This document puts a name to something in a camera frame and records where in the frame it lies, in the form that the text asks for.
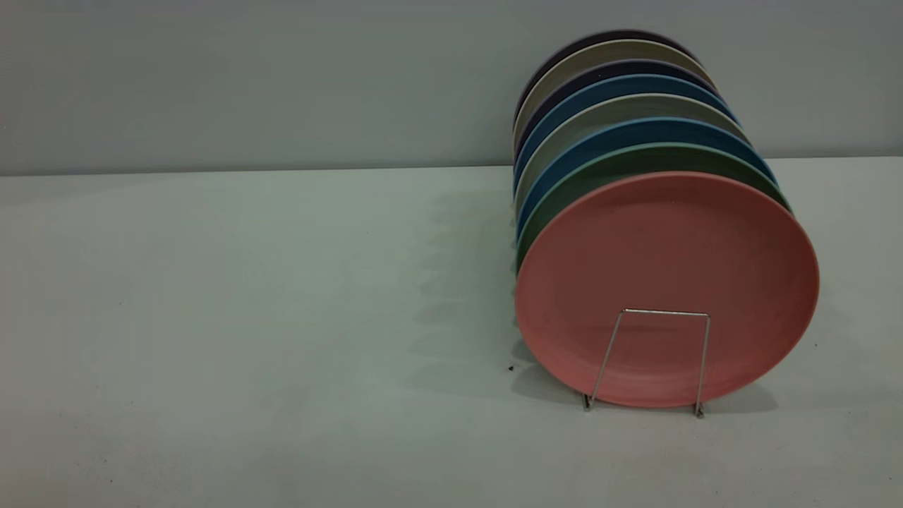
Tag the teal green plate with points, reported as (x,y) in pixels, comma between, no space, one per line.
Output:
(635,159)

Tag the dark purple plate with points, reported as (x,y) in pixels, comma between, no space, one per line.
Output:
(600,35)

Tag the pink plastic plate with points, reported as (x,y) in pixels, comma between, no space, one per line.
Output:
(670,254)

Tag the beige plastic plate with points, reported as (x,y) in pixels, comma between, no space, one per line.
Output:
(607,48)
(628,106)

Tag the blue plastic plate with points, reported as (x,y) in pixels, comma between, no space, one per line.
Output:
(635,130)
(621,85)

